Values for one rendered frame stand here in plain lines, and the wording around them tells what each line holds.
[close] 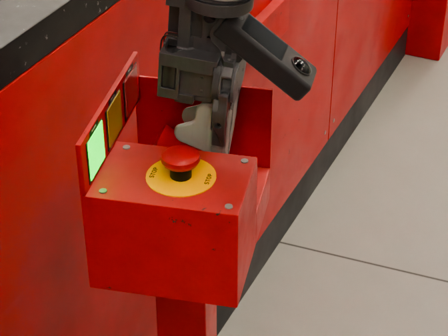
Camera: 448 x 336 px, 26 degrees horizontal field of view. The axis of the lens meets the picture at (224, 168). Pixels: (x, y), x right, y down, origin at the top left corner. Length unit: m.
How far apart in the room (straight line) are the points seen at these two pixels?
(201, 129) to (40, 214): 0.25
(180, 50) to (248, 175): 0.15
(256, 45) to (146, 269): 0.25
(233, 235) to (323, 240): 1.23
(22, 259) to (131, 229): 0.24
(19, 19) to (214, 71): 0.24
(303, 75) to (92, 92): 0.33
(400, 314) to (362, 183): 0.46
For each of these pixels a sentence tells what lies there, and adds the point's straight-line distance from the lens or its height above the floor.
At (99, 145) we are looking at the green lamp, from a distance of 0.99.
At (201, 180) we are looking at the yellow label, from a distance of 0.98.
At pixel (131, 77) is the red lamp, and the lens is 1.07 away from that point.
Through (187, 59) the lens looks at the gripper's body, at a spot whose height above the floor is 0.88.
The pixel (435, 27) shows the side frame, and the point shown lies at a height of 0.11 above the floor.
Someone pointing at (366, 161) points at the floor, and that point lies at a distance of 2.45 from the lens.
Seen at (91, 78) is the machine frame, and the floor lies 0.76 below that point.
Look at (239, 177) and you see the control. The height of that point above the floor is 0.78.
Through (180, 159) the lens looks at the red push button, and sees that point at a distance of 0.96.
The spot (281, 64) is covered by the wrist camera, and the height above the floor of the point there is 0.88.
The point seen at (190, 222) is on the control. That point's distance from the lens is 0.95.
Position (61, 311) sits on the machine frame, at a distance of 1.31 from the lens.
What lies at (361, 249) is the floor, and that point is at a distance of 2.16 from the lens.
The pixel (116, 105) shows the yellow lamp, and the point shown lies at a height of 0.82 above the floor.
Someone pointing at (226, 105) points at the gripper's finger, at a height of 0.84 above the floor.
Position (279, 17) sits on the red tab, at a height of 0.60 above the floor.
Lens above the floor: 1.34
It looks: 34 degrees down
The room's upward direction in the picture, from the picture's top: straight up
